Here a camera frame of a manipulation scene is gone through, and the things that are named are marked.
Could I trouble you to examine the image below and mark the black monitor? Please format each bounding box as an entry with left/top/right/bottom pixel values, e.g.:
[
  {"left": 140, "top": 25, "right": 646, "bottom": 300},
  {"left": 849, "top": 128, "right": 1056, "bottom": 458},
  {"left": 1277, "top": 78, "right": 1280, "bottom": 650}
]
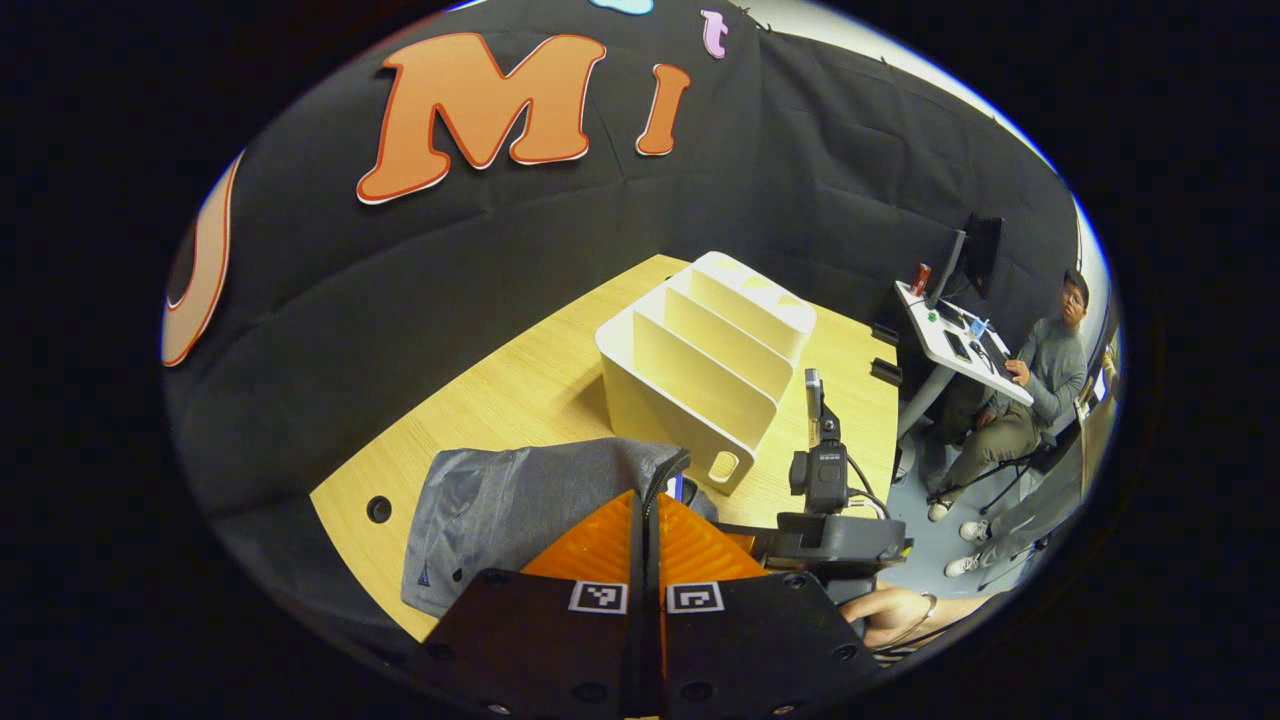
[{"left": 928, "top": 212, "right": 1006, "bottom": 306}]

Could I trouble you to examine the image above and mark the grey schoolbag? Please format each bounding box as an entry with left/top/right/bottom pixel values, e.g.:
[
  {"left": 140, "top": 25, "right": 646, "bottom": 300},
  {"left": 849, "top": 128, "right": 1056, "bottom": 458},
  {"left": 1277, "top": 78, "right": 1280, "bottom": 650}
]
[{"left": 400, "top": 437, "right": 721, "bottom": 619}]

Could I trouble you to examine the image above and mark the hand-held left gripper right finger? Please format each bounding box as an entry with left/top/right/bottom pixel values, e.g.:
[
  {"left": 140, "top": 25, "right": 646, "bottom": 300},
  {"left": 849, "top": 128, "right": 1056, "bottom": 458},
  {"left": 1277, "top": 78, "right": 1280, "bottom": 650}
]
[{"left": 645, "top": 490, "right": 881, "bottom": 719}]

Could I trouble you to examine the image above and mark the white bookshelf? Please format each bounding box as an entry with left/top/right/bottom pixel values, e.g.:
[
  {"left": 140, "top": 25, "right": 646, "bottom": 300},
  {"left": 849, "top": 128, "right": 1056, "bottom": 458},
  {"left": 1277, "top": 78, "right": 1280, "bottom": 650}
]
[{"left": 595, "top": 250, "right": 819, "bottom": 498}]

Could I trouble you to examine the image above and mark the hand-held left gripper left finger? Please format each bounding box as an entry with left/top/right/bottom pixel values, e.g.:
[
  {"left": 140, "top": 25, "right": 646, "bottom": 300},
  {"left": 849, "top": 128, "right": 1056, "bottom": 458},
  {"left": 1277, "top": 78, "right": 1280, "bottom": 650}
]
[{"left": 425, "top": 488, "right": 641, "bottom": 719}]

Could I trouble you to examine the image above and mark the white side desk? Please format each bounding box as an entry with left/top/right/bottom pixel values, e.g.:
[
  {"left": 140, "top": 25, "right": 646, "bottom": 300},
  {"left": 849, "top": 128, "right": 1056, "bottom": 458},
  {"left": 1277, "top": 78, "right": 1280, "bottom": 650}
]
[{"left": 893, "top": 280, "right": 1036, "bottom": 441}]

